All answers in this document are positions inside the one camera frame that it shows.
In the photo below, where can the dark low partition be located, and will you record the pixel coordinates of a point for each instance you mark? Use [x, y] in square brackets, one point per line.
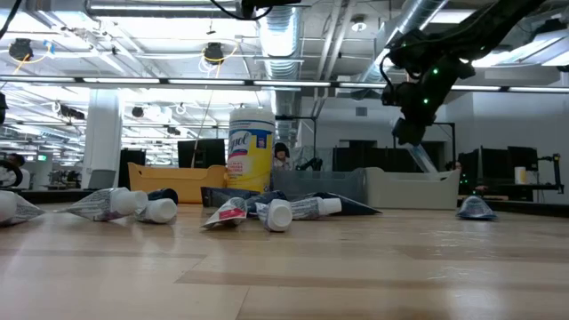
[355, 157]

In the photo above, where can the beige plastic bin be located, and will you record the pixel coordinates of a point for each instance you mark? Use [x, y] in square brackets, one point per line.
[413, 191]

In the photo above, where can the black metal bracket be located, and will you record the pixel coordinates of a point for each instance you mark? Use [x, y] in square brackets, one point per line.
[2, 109]

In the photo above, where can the green lit sign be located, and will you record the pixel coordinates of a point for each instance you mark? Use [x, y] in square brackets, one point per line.
[42, 157]

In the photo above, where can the toothpaste tube with red patch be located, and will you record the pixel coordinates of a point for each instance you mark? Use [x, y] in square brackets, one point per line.
[226, 213]

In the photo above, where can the yellow plastic bin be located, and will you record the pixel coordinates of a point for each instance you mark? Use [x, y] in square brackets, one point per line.
[178, 184]

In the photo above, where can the grey laptop lid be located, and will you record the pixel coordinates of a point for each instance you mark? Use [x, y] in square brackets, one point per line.
[101, 179]

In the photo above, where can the black clamp stand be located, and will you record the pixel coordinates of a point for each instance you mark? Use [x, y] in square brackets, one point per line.
[555, 157]

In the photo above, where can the yellow Lysol wipes canister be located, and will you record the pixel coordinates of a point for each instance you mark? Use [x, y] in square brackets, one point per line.
[251, 151]

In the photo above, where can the white pillar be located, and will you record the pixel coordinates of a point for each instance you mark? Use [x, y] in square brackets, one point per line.
[102, 133]

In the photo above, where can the white toothpaste tube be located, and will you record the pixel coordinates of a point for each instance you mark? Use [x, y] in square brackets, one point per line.
[18, 209]
[315, 208]
[106, 203]
[160, 211]
[278, 215]

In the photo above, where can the black cabinet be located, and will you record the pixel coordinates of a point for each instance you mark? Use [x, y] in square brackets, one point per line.
[133, 155]

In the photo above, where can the dark grey plastic bin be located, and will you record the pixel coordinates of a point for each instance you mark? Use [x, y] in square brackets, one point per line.
[320, 184]

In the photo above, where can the black monitor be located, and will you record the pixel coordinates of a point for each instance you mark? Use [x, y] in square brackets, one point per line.
[524, 155]
[209, 153]
[493, 164]

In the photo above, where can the black gantry frame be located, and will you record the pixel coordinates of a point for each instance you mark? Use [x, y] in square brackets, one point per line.
[446, 124]

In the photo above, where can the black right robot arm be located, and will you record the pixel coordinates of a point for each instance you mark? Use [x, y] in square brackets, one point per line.
[489, 26]

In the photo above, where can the linear pendant light strip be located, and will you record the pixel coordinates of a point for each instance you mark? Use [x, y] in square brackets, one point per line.
[204, 82]

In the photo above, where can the black desk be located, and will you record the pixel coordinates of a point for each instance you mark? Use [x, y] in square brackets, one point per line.
[511, 191]

